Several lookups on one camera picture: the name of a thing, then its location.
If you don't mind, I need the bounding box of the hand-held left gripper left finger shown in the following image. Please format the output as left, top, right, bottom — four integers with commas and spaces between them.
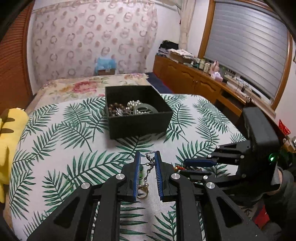
26, 151, 141, 241

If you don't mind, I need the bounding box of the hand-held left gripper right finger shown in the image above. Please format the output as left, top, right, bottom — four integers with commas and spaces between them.
154, 151, 269, 241

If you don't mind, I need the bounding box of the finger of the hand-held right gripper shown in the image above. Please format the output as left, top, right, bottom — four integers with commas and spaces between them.
184, 140, 251, 167
179, 169, 245, 189

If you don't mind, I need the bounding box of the metal chain necklace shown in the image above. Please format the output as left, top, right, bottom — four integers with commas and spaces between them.
139, 151, 156, 186

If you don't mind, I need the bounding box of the gold ring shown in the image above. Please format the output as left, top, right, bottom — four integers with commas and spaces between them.
136, 183, 148, 200

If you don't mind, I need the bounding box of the black jewelry box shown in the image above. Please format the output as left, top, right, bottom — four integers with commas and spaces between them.
105, 85, 173, 140

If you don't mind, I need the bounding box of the green jade bangle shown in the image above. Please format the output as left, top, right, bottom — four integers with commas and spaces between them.
133, 105, 159, 115

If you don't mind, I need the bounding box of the brown wooden bead bracelet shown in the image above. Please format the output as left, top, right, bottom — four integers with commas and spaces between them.
107, 103, 130, 117

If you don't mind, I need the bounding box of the white pearl necklace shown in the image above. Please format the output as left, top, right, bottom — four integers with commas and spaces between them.
126, 100, 145, 115

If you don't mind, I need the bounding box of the person's right forearm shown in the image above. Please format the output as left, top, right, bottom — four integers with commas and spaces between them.
264, 167, 296, 232

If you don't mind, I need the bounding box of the red packet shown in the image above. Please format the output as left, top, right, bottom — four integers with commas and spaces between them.
278, 119, 291, 135

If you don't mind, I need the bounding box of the white power strip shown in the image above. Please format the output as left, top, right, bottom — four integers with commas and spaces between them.
223, 72, 252, 93

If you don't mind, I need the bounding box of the leaf print tablecloth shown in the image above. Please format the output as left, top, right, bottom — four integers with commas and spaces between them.
7, 94, 255, 241

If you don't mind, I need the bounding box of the red cloth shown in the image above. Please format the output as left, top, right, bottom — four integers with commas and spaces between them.
252, 204, 271, 229

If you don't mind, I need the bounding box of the wooden cabinet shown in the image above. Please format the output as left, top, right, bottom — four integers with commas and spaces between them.
153, 54, 278, 130

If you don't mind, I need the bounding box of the grey window blind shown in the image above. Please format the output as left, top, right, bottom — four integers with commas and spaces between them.
203, 2, 290, 99

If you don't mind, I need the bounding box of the dark blue sheet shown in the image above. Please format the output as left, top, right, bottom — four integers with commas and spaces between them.
146, 72, 173, 94

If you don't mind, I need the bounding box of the floral bedspread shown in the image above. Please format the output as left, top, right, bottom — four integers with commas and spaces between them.
24, 73, 158, 112

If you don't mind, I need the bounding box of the cardboard box with papers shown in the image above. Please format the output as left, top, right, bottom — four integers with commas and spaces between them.
167, 48, 195, 64

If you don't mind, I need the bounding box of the small brown cardboard box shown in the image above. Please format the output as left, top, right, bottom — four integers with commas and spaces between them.
97, 68, 115, 76

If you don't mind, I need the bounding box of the blue plastic bag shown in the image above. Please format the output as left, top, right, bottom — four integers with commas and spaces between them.
94, 57, 117, 70

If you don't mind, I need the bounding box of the pile of dark clothes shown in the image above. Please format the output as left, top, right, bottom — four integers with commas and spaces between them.
158, 40, 179, 56

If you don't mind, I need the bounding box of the cream tied curtain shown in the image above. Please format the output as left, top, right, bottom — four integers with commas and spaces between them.
179, 0, 196, 50

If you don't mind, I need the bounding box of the yellow plush toy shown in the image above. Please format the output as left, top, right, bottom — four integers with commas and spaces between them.
0, 108, 29, 204

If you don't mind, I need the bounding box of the circle patterned curtain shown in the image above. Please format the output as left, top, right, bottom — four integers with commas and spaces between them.
31, 0, 159, 81

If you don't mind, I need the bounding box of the wooden louvre wardrobe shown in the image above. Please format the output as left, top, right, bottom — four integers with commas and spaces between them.
0, 2, 35, 116

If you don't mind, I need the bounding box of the wooden window frame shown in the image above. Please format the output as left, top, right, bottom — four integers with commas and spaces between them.
196, 0, 296, 118

